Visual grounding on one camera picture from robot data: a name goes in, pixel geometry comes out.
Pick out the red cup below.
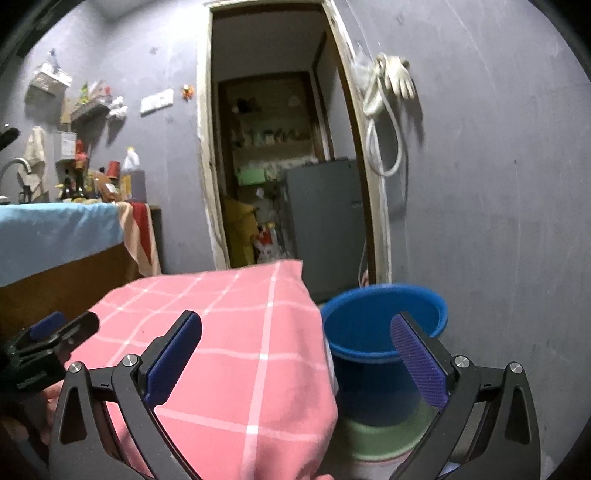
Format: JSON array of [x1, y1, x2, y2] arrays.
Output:
[[106, 160, 121, 180]]

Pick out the white wall switch panel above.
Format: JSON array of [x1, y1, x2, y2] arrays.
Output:
[[139, 88, 174, 116]]

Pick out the orange wall hook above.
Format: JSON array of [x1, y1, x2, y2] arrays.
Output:
[[181, 84, 194, 102]]

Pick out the person left hand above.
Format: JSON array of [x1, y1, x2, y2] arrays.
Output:
[[22, 381, 63, 446]]

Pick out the large oil jug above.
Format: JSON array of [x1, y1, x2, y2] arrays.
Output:
[[119, 147, 147, 203]]

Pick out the pink checked tablecloth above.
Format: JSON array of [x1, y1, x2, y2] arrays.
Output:
[[73, 260, 338, 479]]

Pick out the wall wire shelf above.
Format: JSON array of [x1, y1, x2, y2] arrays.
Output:
[[70, 80, 113, 124]]

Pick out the metal grater box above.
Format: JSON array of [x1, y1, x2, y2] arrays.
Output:
[[53, 131, 77, 163]]

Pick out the cream rubber gloves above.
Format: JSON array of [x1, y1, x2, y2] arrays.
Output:
[[363, 53, 417, 118]]

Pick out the blue plastic bucket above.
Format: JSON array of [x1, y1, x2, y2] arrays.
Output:
[[320, 283, 450, 428]]

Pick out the grey washing machine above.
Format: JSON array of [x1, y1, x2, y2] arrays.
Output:
[[286, 159, 366, 303]]

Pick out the brown wooden cabinet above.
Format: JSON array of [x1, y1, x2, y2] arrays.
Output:
[[1, 244, 141, 341]]

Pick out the blue striped towel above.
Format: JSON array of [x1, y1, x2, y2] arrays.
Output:
[[1, 202, 161, 287]]

